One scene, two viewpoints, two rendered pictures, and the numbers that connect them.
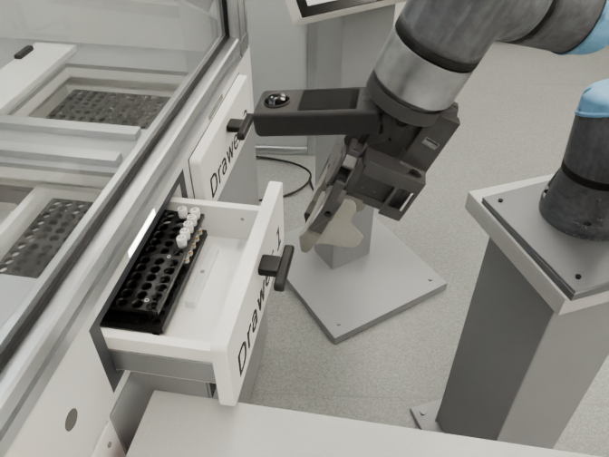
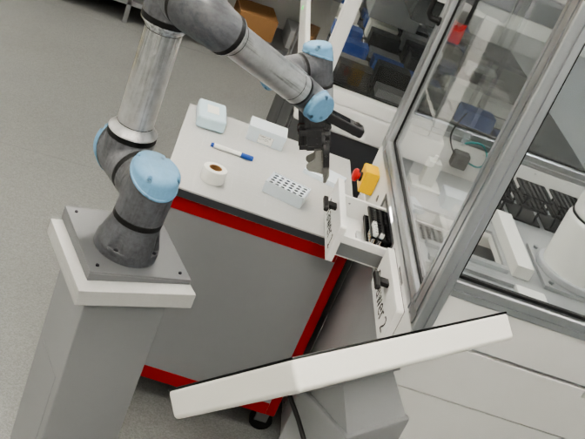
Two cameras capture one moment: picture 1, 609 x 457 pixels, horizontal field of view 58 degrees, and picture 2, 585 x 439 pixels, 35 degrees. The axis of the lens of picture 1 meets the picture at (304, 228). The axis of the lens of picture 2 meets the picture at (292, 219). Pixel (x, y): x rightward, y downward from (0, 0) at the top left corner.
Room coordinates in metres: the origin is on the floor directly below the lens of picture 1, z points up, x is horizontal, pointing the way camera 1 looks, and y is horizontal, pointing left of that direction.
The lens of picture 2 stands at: (2.56, -0.74, 1.91)
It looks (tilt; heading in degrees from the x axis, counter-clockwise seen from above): 26 degrees down; 162
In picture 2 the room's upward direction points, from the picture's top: 23 degrees clockwise
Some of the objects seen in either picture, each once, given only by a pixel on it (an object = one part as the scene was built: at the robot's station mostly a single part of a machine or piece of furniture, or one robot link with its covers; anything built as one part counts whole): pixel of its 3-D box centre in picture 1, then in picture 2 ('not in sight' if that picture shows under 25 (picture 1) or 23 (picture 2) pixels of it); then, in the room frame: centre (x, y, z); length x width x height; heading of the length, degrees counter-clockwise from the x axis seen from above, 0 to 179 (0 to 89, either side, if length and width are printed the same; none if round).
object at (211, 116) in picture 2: not in sight; (211, 115); (-0.19, -0.22, 0.78); 0.15 x 0.10 x 0.04; 177
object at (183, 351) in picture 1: (99, 267); (405, 246); (0.52, 0.27, 0.86); 0.40 x 0.26 x 0.06; 81
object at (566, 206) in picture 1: (594, 188); (132, 230); (0.73, -0.48, 0.83); 0.15 x 0.15 x 0.10
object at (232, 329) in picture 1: (254, 281); (334, 218); (0.48, 0.06, 0.87); 0.29 x 0.02 x 0.11; 171
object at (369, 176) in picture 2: not in sight; (366, 178); (0.17, 0.22, 0.88); 0.07 x 0.05 x 0.07; 171
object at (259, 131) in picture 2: not in sight; (266, 133); (-0.17, -0.03, 0.79); 0.13 x 0.09 x 0.05; 80
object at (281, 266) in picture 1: (274, 266); (330, 205); (0.48, 0.04, 0.91); 0.07 x 0.04 x 0.01; 171
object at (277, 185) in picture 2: not in sight; (286, 190); (0.20, 0.00, 0.78); 0.12 x 0.08 x 0.04; 65
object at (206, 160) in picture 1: (225, 140); (386, 295); (0.81, 0.14, 0.87); 0.29 x 0.02 x 0.11; 171
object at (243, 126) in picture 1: (238, 125); (381, 281); (0.81, 0.11, 0.91); 0.07 x 0.04 x 0.01; 171
